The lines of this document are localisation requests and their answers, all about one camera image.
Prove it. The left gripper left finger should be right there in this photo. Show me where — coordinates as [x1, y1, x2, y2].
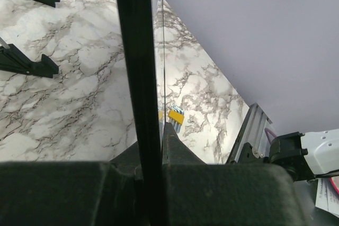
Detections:
[0, 141, 145, 226]

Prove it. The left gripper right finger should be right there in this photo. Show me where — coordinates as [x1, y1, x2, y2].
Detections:
[162, 123, 308, 225]

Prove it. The white whiteboard black frame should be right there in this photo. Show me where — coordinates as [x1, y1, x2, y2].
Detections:
[117, 0, 166, 225]

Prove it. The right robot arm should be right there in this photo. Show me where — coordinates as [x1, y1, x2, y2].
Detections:
[268, 129, 338, 182]

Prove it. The whiteboard stand right foot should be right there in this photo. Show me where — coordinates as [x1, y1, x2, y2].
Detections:
[1, 38, 59, 78]

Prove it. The yellow grey small connector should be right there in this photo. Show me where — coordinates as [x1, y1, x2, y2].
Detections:
[168, 105, 184, 133]

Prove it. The aluminium extrusion frame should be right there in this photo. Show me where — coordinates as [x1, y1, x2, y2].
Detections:
[226, 103, 276, 164]

